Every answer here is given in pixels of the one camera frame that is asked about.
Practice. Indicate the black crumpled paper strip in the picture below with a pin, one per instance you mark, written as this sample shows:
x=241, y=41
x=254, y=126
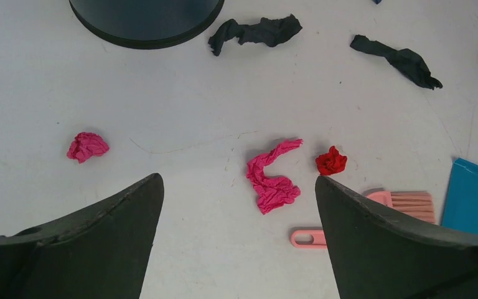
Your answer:
x=271, y=32

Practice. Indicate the long pink crumpled paper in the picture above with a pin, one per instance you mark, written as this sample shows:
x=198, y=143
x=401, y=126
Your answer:
x=273, y=192

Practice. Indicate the red paper ball near centre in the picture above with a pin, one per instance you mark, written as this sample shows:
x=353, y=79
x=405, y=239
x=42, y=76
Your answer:
x=331, y=162

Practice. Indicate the small pink paper ball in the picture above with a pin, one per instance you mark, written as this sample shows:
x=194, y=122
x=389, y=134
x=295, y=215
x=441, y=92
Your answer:
x=87, y=145

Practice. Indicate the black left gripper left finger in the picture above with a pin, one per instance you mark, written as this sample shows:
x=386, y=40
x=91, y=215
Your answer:
x=99, y=251

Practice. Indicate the dark blue round trash bin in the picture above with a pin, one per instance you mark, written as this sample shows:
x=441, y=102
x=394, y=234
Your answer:
x=146, y=24

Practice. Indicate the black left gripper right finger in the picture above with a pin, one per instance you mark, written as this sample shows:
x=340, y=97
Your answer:
x=378, y=252

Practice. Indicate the long black paper scrap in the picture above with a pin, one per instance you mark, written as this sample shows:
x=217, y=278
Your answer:
x=410, y=64

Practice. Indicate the blue plastic dustpan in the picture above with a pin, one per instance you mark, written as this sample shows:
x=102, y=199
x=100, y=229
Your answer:
x=460, y=210

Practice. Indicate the pink hand brush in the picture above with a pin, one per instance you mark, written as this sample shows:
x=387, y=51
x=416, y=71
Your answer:
x=417, y=204

